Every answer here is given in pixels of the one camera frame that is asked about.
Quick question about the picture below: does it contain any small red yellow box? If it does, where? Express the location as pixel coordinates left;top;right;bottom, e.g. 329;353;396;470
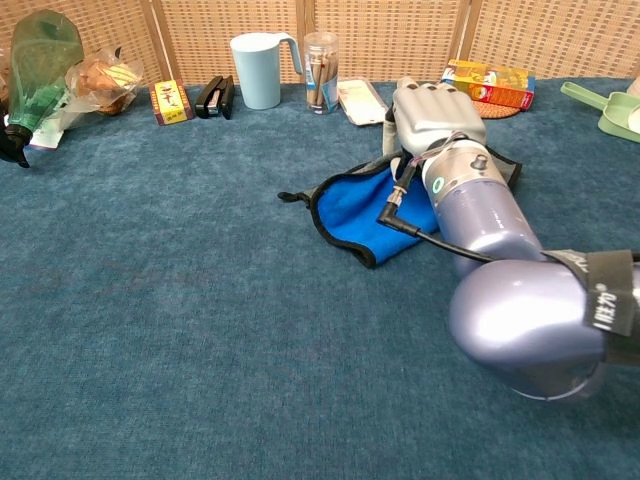
149;79;195;126

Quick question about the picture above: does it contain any grey blue-backed cloth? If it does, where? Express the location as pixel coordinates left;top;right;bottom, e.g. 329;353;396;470
277;144;524;270

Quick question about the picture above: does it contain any pink phone in clear case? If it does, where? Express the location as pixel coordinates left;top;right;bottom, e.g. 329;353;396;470
337;77;394;129

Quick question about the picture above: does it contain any blue table cloth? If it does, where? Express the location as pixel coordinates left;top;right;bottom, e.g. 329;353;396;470
0;75;640;480

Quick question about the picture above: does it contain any clear jar of pencils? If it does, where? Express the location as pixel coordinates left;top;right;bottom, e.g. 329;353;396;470
303;31;340;115

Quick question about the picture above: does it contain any white green packet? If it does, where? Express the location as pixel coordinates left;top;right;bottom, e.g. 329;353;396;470
27;89;69;151

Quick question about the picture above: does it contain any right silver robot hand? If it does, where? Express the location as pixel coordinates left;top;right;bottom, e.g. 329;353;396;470
382;77;487;179

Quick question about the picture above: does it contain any light blue mug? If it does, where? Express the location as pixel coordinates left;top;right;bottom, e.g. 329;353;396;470
229;32;305;110

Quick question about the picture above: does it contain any round woven coaster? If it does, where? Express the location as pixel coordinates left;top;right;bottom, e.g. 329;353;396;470
469;97;522;120

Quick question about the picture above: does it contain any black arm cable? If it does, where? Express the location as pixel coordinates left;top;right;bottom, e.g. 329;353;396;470
376;157;499;264

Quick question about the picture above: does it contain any black stapler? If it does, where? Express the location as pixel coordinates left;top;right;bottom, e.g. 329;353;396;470
194;74;235;120

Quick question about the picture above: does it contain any light green dustpan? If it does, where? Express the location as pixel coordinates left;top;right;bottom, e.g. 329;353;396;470
559;81;640;146

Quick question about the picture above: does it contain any woven bamboo folding screen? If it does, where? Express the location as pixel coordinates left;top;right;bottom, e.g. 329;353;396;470
0;0;640;86

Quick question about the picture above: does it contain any clear bag of bread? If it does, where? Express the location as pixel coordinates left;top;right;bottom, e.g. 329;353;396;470
52;45;145;132

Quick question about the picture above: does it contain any black arm strap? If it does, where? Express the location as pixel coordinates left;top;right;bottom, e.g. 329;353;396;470
549;248;640;366

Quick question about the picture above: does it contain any green spray bottle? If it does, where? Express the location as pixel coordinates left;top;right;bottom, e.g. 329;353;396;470
0;12;85;169

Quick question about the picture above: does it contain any orange yellow printed box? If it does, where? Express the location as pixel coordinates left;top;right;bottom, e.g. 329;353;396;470
440;58;536;111

